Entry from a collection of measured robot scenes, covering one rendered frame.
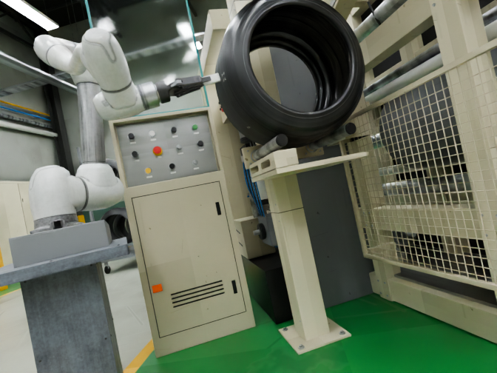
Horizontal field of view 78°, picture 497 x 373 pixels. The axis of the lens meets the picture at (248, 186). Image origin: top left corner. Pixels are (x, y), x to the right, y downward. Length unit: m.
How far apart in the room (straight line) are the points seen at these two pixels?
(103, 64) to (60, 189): 0.60
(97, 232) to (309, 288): 0.97
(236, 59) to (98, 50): 0.43
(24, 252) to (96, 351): 0.46
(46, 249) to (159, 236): 0.57
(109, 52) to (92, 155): 0.64
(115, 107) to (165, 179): 0.73
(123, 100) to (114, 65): 0.12
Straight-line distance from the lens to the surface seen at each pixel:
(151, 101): 1.16
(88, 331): 1.43
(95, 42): 1.06
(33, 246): 1.39
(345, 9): 1.68
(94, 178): 1.54
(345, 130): 1.23
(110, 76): 1.08
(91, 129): 1.60
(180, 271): 1.75
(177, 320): 1.81
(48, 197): 1.45
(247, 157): 1.41
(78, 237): 1.36
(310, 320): 1.61
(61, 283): 1.40
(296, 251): 1.50
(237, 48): 1.16
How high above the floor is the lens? 0.74
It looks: 1 degrees up
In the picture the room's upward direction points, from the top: 12 degrees counter-clockwise
